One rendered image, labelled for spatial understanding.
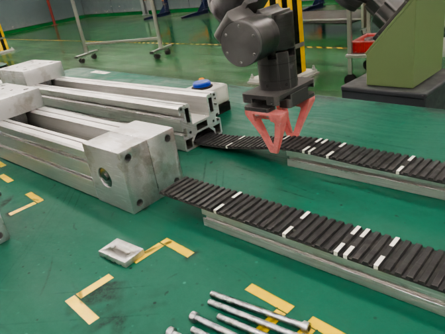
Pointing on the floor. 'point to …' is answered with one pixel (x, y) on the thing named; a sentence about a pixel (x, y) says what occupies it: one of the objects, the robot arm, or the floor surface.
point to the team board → (121, 40)
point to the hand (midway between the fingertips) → (283, 142)
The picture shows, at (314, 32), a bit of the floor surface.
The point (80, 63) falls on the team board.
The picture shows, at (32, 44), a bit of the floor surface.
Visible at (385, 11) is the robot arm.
